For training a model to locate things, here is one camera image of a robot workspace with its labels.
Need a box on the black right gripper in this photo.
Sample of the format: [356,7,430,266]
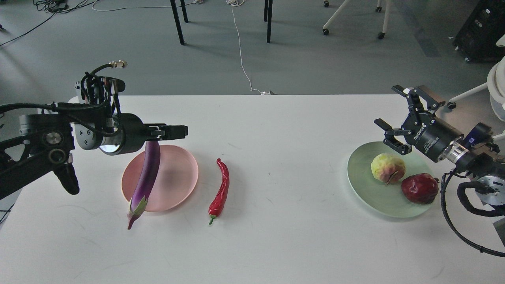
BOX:
[374,85,464,163]

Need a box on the green plate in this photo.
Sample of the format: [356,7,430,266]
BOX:
[347,141,434,218]

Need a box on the white floor cable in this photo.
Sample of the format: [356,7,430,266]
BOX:
[226,0,275,95]

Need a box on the white chair base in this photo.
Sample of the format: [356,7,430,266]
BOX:
[322,0,392,40]

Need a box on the black equipment cabinet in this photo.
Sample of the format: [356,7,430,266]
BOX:
[453,0,505,63]

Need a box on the pink plate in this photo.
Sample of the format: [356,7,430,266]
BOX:
[121,144,198,212]

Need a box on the red chili pepper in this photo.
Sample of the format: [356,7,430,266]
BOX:
[208,158,230,225]

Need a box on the black table leg right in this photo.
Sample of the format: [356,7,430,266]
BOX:
[264,0,273,43]

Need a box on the white office chair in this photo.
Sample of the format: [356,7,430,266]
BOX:
[447,58,505,121]

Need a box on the yellow green apple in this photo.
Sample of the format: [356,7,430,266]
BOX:
[371,153,406,185]

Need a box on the red pomegranate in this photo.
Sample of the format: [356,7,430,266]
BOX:
[401,173,439,204]

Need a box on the purple eggplant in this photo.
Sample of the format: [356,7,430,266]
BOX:
[127,141,161,230]

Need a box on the black table leg left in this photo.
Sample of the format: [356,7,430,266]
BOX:
[170,0,188,46]

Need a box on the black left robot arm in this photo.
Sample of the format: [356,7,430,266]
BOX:
[0,60,188,198]

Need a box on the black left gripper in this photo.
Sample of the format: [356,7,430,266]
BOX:
[99,113,188,156]

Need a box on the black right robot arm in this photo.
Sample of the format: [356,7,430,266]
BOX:
[374,86,505,257]

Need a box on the black table leg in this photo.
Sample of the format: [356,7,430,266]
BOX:
[264,0,273,43]
[170,0,188,46]

